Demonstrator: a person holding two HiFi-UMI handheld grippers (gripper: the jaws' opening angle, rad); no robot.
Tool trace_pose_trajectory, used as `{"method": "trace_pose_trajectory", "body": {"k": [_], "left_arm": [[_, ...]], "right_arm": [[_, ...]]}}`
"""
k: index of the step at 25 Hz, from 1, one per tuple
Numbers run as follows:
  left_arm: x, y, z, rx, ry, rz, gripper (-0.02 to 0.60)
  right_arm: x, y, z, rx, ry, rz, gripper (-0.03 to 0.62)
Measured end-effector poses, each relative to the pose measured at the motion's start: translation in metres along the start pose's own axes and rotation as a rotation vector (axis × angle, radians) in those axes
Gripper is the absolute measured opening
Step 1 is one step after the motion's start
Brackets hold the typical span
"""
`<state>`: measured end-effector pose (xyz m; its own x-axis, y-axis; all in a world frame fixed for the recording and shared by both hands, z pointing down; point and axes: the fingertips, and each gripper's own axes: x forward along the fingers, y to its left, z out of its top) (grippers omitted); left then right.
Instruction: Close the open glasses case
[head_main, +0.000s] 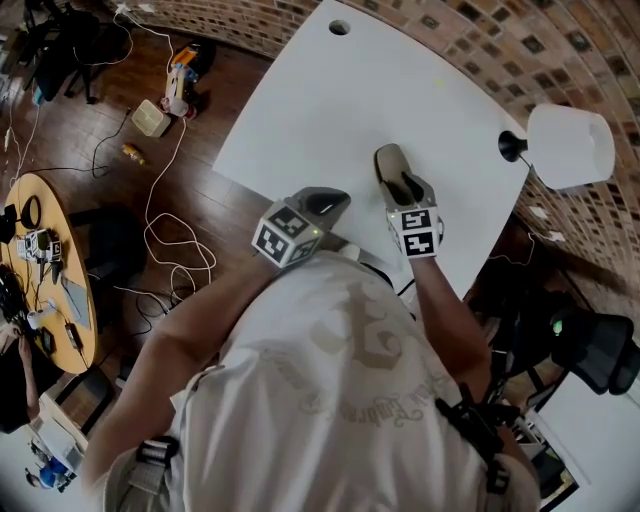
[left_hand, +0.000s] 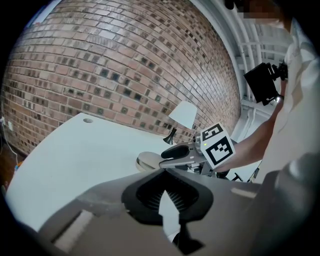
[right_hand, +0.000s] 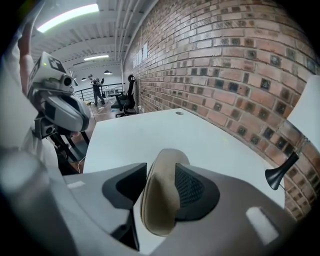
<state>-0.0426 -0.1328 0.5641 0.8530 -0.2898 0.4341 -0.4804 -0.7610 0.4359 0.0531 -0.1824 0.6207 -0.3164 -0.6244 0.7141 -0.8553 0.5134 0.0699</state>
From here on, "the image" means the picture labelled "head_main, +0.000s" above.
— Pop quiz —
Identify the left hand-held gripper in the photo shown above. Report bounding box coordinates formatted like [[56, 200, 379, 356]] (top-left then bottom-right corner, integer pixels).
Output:
[[251, 186, 352, 269]]

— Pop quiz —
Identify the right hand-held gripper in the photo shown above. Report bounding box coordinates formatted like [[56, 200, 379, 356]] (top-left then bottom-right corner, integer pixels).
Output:
[[382, 171, 446, 260]]

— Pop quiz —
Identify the brown glasses case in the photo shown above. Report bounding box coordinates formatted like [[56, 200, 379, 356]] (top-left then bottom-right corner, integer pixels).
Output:
[[374, 143, 417, 202]]

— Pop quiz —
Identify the person's right forearm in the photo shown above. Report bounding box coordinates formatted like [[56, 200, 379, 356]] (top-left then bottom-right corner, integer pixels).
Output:
[[409, 253, 493, 396]]

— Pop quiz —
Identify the person's left forearm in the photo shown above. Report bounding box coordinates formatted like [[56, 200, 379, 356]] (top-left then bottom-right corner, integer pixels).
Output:
[[134, 257, 284, 366]]

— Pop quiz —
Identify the black lamp base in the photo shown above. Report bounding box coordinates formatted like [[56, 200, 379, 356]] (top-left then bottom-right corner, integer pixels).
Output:
[[497, 130, 530, 164]]

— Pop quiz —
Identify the white lampshade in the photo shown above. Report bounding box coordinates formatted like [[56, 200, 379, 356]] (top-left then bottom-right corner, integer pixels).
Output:
[[526, 102, 617, 191]]

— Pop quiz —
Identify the person's white printed t-shirt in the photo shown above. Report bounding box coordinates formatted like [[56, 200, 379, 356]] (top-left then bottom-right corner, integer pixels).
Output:
[[97, 249, 544, 512]]

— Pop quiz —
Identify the yellow and white toy truck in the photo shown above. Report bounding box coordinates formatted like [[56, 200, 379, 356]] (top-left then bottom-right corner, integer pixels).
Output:
[[159, 42, 203, 120]]

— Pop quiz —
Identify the translucent plastic storage box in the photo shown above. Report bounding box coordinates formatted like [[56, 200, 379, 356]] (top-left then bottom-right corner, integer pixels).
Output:
[[130, 98, 172, 139]]

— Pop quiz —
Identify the black mesh office chair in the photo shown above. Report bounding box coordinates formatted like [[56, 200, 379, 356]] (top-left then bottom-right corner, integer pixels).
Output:
[[548, 305, 640, 397]]

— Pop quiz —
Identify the round wooden table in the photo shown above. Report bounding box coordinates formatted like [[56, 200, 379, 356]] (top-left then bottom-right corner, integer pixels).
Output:
[[0, 172, 100, 375]]

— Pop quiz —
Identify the grey tablet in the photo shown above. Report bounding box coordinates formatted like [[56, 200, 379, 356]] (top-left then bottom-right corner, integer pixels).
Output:
[[60, 277, 91, 330]]

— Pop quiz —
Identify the spare hand-held gripper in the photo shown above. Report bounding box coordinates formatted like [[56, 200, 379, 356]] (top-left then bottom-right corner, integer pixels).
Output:
[[16, 228, 63, 264]]

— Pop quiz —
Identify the long white cable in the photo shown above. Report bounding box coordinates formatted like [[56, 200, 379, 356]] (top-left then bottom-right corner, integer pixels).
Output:
[[113, 2, 218, 306]]

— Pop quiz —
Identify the black harness strap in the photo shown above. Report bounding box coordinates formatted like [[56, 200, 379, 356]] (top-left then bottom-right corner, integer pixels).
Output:
[[434, 382, 516, 494]]

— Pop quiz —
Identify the black ring light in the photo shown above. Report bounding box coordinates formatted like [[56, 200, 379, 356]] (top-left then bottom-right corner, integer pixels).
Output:
[[19, 195, 43, 227]]

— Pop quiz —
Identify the grey backpack strap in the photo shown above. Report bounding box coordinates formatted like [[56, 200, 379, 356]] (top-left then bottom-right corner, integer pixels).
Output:
[[119, 435, 181, 512]]

